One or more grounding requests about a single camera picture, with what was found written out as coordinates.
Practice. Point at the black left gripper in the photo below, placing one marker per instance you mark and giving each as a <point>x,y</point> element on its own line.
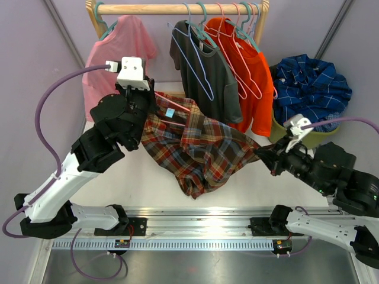
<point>147,93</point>

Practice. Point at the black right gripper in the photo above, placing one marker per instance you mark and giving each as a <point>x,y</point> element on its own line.
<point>272,161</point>

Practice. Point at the pink hanger with plaid shirt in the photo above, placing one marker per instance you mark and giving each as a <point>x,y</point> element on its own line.
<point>172,111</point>

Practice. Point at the red brown plaid shirt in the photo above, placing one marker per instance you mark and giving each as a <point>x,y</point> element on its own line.
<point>203,156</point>

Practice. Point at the blue plaid shirt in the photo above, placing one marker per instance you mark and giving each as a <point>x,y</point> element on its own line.
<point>310,87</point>

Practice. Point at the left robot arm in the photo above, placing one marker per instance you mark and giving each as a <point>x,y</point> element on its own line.
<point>119,120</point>

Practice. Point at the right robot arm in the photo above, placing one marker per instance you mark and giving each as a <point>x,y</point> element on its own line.
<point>330,172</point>

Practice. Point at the blue checked shirt in basket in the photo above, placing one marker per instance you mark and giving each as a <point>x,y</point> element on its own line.
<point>333,122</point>

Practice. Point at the pink shirt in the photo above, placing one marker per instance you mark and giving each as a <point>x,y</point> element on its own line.
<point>129,39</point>

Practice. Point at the dark grey shirt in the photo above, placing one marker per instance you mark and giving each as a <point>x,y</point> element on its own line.
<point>206,77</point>

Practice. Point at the teal hanger with pink shirt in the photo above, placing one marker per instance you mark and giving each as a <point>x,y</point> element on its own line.
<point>104,29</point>

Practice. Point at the orange t-shirt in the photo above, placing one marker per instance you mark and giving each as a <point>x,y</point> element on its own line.
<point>256,114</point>

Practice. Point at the teal hanger with grey shirt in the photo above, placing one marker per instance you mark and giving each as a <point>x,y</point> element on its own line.
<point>197,34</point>

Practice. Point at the teal hanger with orange shirt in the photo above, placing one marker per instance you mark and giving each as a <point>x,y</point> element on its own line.
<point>245,31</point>

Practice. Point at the blue hanger at rack end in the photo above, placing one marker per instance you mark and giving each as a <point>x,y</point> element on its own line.
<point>257,19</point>

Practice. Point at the pink hanger at rack end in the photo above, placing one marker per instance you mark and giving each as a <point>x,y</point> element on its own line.
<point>254,14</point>

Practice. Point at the green laundry basket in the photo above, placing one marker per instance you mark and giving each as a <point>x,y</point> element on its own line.
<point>311,141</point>

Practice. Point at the wooden clothes rack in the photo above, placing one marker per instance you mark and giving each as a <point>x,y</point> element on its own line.
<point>173,9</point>

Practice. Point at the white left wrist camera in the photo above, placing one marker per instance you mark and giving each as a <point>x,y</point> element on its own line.
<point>130,73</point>

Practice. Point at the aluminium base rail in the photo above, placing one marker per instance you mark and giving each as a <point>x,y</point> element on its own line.
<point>189,229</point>

